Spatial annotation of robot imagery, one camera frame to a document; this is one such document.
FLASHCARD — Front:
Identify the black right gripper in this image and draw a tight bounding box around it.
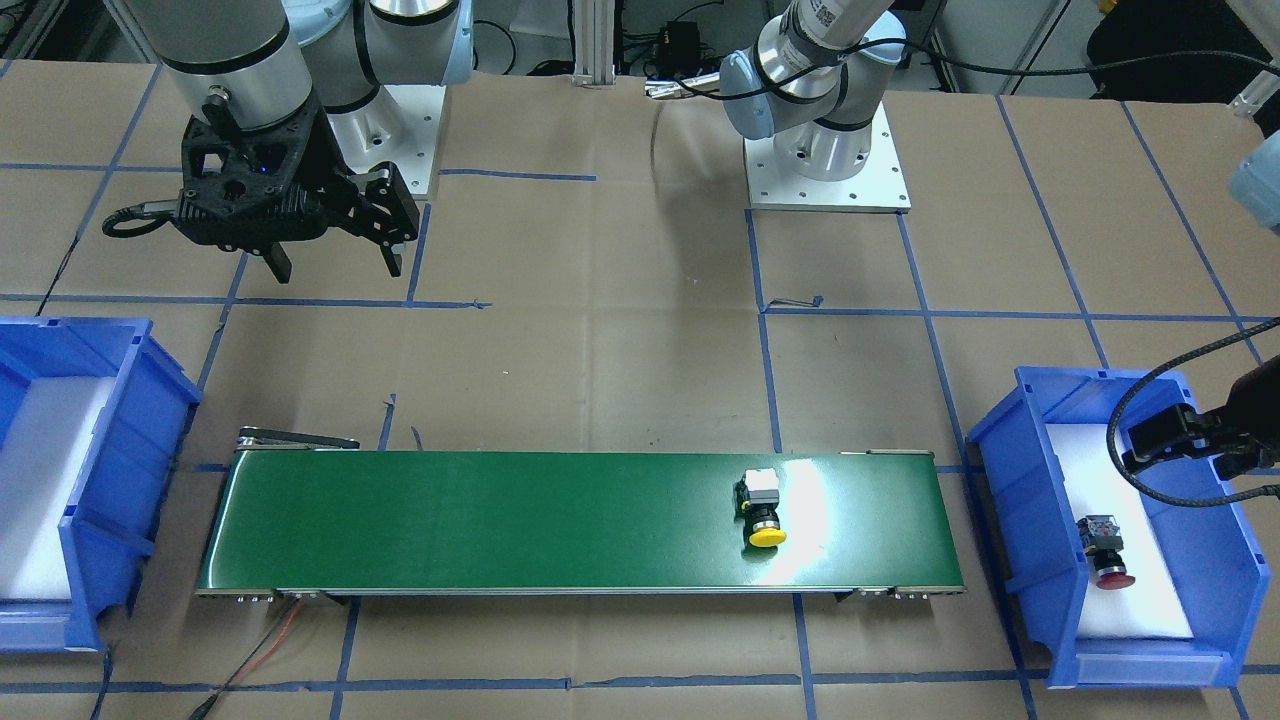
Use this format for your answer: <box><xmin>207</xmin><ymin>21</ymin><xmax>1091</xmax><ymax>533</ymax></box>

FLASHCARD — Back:
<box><xmin>178</xmin><ymin>86</ymin><xmax>421</xmax><ymax>284</ymax></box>

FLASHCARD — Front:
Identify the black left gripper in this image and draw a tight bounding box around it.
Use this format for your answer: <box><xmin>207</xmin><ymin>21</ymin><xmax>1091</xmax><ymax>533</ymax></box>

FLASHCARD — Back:
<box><xmin>1123</xmin><ymin>360</ymin><xmax>1279</xmax><ymax>479</ymax></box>

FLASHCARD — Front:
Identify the red push button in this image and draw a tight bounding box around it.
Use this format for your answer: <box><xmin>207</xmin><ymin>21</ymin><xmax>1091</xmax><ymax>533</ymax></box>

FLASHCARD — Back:
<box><xmin>1076</xmin><ymin>514</ymin><xmax>1137</xmax><ymax>591</ymax></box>

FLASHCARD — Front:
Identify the yellow push button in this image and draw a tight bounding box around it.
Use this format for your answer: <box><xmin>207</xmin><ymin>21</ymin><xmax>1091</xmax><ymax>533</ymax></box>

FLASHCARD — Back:
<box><xmin>733</xmin><ymin>468</ymin><xmax>787</xmax><ymax>550</ymax></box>

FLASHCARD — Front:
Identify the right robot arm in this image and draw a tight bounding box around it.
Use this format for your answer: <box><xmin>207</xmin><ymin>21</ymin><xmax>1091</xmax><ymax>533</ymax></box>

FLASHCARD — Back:
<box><xmin>101</xmin><ymin>1</ymin><xmax>474</xmax><ymax>284</ymax></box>

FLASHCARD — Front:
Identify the blue bin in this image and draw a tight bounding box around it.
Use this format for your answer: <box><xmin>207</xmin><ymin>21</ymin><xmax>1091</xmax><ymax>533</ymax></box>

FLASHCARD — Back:
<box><xmin>970</xmin><ymin>366</ymin><xmax>1271</xmax><ymax>689</ymax></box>
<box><xmin>1</xmin><ymin>316</ymin><xmax>201</xmax><ymax>653</ymax></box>

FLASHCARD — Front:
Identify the white foam pad bin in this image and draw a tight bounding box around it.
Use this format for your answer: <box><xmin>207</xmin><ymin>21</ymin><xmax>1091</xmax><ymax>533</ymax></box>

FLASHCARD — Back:
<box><xmin>1046</xmin><ymin>424</ymin><xmax>1192</xmax><ymax>639</ymax></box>
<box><xmin>1</xmin><ymin>375</ymin><xmax>115</xmax><ymax>601</ymax></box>

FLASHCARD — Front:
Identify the green conveyor belt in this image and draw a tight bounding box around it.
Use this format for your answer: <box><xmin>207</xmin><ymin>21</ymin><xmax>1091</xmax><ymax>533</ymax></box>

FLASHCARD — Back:
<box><xmin>196</xmin><ymin>448</ymin><xmax>965</xmax><ymax>597</ymax></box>

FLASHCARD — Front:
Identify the black braided left gripper cable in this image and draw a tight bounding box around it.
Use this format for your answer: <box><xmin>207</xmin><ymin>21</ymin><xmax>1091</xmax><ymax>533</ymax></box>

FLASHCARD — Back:
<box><xmin>1105</xmin><ymin>318</ymin><xmax>1280</xmax><ymax>507</ymax></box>

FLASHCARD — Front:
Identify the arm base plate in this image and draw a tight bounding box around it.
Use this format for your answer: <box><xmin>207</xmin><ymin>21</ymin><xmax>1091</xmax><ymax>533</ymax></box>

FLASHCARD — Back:
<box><xmin>742</xmin><ymin>104</ymin><xmax>913</xmax><ymax>213</ymax></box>
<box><xmin>328</xmin><ymin>85</ymin><xmax>447</xmax><ymax>201</ymax></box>

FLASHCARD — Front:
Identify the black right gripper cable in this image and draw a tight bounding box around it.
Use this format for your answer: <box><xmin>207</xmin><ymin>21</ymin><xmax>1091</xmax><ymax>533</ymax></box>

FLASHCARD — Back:
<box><xmin>102</xmin><ymin>200</ymin><xmax>186</xmax><ymax>237</ymax></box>

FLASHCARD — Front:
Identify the aluminium frame post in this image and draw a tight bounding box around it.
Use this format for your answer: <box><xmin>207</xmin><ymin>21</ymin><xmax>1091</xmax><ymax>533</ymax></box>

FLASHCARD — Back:
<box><xmin>568</xmin><ymin>0</ymin><xmax>620</xmax><ymax>87</ymax></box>

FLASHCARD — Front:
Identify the red black conveyor cable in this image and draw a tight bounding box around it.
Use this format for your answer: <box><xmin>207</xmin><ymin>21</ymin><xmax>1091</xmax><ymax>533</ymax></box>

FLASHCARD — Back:
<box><xmin>189</xmin><ymin>598</ymin><xmax>311</xmax><ymax>719</ymax></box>

